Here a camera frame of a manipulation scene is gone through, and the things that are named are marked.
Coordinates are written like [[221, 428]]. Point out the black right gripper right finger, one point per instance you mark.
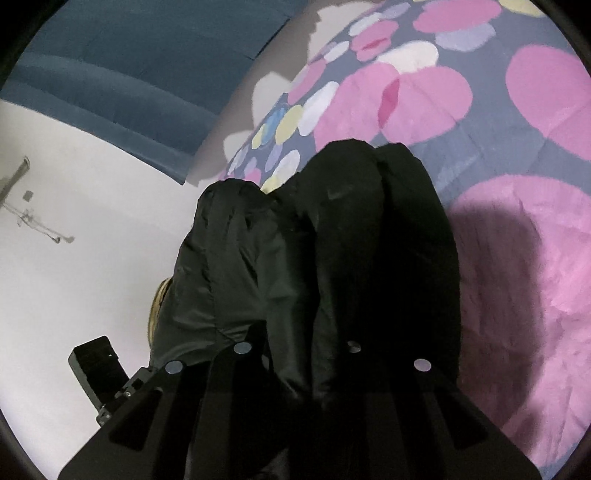
[[399, 414]]

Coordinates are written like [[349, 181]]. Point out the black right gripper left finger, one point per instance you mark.
[[211, 420]]

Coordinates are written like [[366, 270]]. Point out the black puffer jacket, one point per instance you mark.
[[355, 247]]

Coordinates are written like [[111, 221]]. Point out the yellow black striped pillow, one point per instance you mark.
[[155, 308]]

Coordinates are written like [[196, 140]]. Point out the blue curtain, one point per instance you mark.
[[148, 77]]

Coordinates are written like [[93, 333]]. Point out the colourful dotted bed cover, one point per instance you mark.
[[494, 98]]

